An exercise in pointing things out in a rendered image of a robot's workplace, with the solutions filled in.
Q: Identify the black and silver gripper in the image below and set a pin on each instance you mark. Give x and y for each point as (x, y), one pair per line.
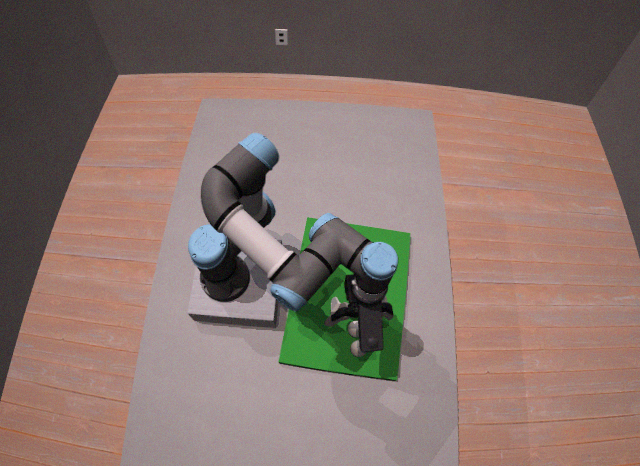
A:
(342, 311)

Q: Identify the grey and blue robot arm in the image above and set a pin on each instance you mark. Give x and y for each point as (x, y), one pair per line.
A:
(295, 278)

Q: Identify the green flat mat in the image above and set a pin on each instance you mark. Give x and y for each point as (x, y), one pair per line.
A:
(308, 343)

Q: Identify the grey shiny ball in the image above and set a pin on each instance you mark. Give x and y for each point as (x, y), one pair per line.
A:
(355, 350)
(353, 329)

